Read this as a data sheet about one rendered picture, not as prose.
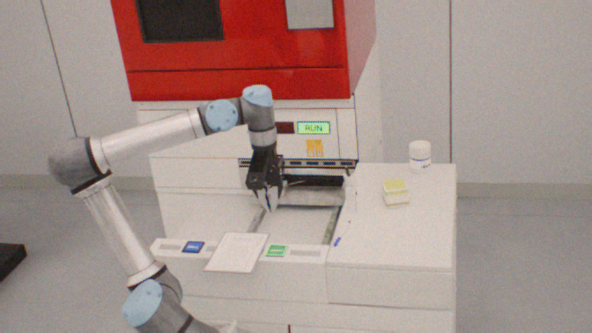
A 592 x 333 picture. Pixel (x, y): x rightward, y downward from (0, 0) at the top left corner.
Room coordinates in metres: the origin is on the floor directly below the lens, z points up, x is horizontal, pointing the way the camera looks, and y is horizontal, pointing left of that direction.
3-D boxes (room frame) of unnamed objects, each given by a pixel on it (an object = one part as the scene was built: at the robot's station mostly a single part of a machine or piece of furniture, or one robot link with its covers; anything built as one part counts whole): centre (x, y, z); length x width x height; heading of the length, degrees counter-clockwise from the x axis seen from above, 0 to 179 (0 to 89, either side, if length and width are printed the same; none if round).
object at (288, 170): (2.27, 0.00, 0.89); 0.44 x 0.02 x 0.10; 74
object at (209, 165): (2.33, 0.17, 1.02); 0.82 x 0.03 x 0.40; 74
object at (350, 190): (1.89, -0.16, 1.03); 0.06 x 0.04 x 0.13; 164
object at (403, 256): (1.86, -0.30, 0.89); 0.62 x 0.35 x 0.14; 164
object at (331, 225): (1.96, -0.09, 0.84); 0.50 x 0.02 x 0.03; 164
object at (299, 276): (1.73, 0.20, 0.89); 0.55 x 0.09 x 0.14; 74
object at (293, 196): (2.19, -0.01, 0.87); 0.36 x 0.08 x 0.03; 74
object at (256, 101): (1.71, 0.08, 1.40); 0.09 x 0.08 x 0.11; 96
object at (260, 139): (1.71, 0.08, 1.33); 0.08 x 0.08 x 0.05
